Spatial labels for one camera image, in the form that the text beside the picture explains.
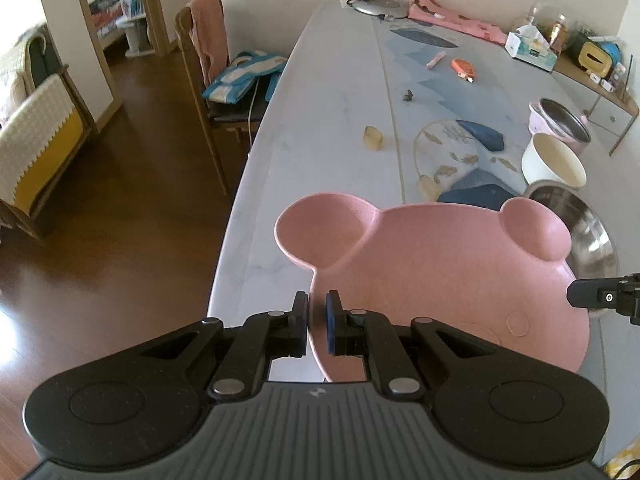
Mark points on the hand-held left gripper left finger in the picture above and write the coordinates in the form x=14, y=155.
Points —
x=301, y=325

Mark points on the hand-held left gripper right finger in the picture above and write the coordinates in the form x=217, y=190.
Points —
x=332, y=325

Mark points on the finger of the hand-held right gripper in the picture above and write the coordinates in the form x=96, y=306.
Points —
x=595, y=294

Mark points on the stainless steel bowl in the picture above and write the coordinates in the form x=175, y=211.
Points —
x=585, y=240

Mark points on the pink bear-shaped plate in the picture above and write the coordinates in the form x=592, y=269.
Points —
x=425, y=270

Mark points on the cream bowl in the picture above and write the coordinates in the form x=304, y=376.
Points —
x=537, y=162

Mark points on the pink pot with steel lining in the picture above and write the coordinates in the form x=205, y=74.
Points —
x=542, y=125

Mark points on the white sideboard cabinet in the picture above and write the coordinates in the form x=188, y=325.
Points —
x=605, y=110

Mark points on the yellow tissue holder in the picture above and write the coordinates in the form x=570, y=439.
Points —
x=597, y=57

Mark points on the small dark lump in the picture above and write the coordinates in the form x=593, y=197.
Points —
x=408, y=95

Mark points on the tissue box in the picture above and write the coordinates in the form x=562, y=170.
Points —
x=530, y=50

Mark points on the blue striped cushion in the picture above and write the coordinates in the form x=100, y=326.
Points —
x=245, y=77

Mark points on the wooden chair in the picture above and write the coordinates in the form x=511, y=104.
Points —
x=200, y=90

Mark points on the orange flat gadget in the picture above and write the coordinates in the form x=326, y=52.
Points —
x=462, y=68

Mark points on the glass fishbowl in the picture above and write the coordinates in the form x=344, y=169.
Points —
x=550, y=20

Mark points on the pink pen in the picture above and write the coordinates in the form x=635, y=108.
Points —
x=436, y=60

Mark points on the pink towel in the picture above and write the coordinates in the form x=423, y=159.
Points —
x=207, y=35

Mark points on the pink cloth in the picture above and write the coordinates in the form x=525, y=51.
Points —
x=450, y=20

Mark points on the sofa with cream cover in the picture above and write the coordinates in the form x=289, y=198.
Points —
x=35, y=150

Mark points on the white pedestal stool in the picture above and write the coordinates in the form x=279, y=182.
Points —
x=135, y=35

